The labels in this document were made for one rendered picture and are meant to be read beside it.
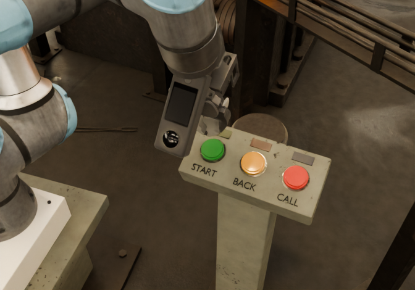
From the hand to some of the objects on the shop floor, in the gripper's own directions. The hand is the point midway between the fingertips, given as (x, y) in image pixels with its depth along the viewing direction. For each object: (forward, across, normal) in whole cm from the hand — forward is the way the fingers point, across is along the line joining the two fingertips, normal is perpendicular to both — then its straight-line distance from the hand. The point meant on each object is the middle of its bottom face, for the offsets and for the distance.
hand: (207, 134), depth 73 cm
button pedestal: (+63, -8, +20) cm, 67 cm away
